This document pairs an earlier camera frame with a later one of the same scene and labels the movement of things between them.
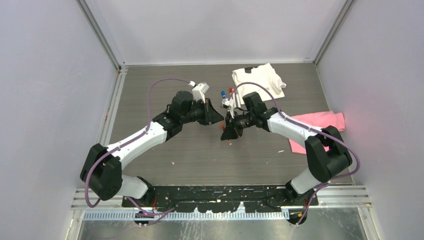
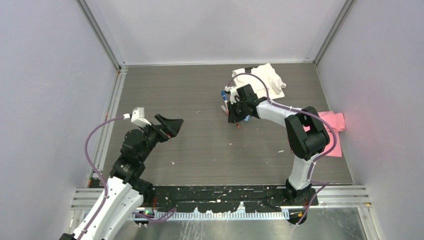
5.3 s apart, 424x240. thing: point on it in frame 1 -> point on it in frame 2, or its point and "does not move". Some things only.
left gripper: (210, 115) -> (173, 126)
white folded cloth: (265, 75) does not move
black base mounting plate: (222, 199) does not move
